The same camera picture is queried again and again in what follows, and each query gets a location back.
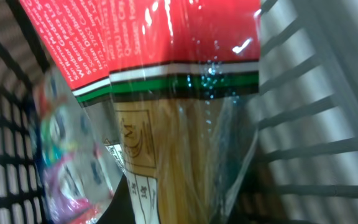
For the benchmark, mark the grey plastic basket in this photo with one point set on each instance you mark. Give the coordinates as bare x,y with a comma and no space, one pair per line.
304,166

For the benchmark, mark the red orange biscuit pack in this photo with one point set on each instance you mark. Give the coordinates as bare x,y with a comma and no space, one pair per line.
164,83

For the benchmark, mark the Kleenex tissue multipack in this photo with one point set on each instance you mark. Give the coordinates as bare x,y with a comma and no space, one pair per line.
78,173

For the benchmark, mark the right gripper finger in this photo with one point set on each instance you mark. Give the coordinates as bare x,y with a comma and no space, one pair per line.
120,209

